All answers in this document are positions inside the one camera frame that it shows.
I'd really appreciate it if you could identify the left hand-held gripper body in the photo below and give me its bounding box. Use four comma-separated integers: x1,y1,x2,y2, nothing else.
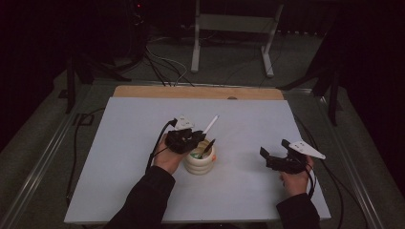
165,114,197,156

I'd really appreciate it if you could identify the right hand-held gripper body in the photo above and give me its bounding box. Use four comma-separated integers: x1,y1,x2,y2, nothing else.
266,140,327,175

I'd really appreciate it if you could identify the black pen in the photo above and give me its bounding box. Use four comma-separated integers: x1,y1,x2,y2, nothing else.
199,138,217,159

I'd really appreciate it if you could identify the white pen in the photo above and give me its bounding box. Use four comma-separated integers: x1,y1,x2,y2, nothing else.
202,114,220,135

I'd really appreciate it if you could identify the cream ribbed pen holder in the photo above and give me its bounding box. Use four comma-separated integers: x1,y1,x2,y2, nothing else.
182,137,218,176

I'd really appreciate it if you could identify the person's right hand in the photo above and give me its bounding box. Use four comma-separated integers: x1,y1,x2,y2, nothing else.
279,156,315,198

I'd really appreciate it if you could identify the person's left hand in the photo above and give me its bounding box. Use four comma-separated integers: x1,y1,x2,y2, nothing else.
153,135,189,176

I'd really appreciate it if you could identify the white table cover sheet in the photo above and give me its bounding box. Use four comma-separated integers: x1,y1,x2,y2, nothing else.
63,95,331,224

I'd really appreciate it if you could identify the black tripod stand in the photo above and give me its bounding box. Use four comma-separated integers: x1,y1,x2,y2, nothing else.
276,31,343,127
65,53,132,115

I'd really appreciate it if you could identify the dark equipment with red light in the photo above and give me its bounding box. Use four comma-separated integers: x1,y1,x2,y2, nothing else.
125,0,149,61

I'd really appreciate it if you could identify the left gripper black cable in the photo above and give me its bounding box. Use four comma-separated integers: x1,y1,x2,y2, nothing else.
65,107,179,206

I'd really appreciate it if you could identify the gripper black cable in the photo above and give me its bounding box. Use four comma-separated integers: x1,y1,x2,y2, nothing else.
65,107,179,206
294,114,371,229

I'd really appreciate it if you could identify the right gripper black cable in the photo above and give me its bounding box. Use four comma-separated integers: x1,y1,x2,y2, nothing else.
294,114,371,229

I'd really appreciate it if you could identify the aluminium floor rail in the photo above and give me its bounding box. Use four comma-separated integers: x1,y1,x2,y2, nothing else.
0,85,94,229
318,94,386,229

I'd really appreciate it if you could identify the black floor cable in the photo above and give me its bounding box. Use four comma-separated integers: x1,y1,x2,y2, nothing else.
144,52,195,88

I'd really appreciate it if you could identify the white floor cable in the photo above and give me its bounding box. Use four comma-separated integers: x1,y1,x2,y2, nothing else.
145,44,189,87

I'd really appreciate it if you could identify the white metal stand frame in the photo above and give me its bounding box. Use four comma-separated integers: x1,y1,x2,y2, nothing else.
190,0,285,78

